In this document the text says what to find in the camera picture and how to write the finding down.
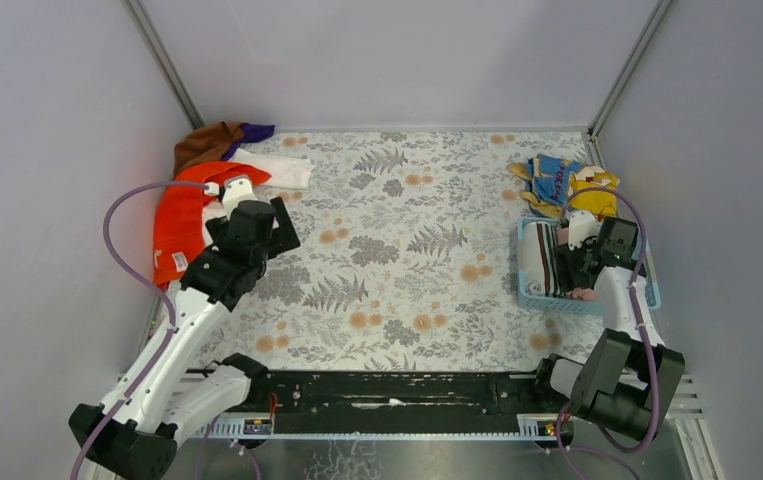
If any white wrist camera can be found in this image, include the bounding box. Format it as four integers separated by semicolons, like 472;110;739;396
565;210;600;251
204;175;257;217

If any green white striped towel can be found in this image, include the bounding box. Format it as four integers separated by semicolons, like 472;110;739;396
517;221;565;298

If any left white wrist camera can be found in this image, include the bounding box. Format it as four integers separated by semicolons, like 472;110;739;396
204;175;257;217

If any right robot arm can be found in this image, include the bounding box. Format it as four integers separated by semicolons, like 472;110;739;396
535;211;685;446

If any floral table cloth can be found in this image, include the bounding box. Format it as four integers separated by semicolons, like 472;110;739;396
190;131;603;371

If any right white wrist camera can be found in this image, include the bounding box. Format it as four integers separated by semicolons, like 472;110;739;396
565;210;600;251

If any purple cable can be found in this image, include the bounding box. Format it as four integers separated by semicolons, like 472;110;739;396
553;186;661;480
69;180;263;480

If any blue yellow cartoon towel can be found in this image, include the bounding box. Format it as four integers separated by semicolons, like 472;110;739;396
508;154;620;219

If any pink towel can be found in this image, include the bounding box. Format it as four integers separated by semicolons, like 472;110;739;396
556;227;598;302

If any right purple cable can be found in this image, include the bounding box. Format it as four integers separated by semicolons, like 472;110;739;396
553;186;661;480

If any brown towel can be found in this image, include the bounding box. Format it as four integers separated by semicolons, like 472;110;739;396
173;121;244;177

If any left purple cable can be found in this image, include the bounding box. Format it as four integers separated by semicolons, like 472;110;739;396
69;180;263;480

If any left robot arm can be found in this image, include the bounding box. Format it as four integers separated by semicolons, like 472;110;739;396
69;198;300;479

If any red orange towel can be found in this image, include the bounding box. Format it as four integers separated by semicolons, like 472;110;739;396
153;162;271;290

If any purple towel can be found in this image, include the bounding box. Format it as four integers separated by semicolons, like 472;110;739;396
221;123;276;161

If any light blue plastic basket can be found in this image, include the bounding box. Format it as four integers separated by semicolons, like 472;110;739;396
516;216;662;315

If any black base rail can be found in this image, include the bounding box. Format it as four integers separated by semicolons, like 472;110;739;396
223;370;568;440

